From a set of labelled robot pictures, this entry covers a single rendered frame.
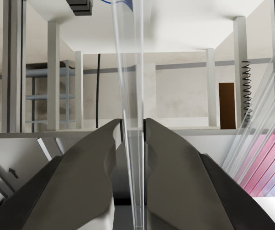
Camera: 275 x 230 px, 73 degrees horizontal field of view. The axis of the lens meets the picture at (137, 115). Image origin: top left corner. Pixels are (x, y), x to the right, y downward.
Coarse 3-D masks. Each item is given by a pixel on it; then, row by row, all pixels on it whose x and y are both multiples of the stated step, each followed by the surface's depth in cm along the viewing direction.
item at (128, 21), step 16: (112, 0) 8; (128, 0) 8; (112, 16) 8; (128, 16) 8; (128, 32) 9; (128, 48) 9; (128, 64) 10; (128, 80) 10; (128, 96) 11; (128, 112) 12; (128, 128) 13; (128, 144) 14; (128, 160) 15; (128, 176) 16
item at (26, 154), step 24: (0, 144) 24; (24, 144) 24; (48, 144) 24; (72, 144) 24; (120, 144) 24; (144, 144) 23; (192, 144) 24; (216, 144) 24; (0, 168) 27; (24, 168) 27; (120, 168) 27; (144, 168) 26; (0, 192) 31; (120, 192) 31; (144, 192) 31
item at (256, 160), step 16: (272, 64) 16; (272, 80) 16; (256, 96) 18; (272, 96) 17; (256, 112) 19; (272, 112) 19; (240, 128) 21; (256, 128) 20; (272, 128) 20; (240, 144) 22; (256, 144) 22; (272, 144) 22; (240, 160) 24; (256, 160) 24; (272, 160) 24; (240, 176) 26; (256, 176) 26; (272, 176) 26; (256, 192) 29; (272, 192) 29
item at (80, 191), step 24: (120, 120) 12; (96, 144) 10; (72, 168) 8; (96, 168) 8; (48, 192) 7; (72, 192) 7; (96, 192) 7; (48, 216) 6; (72, 216) 6; (96, 216) 6
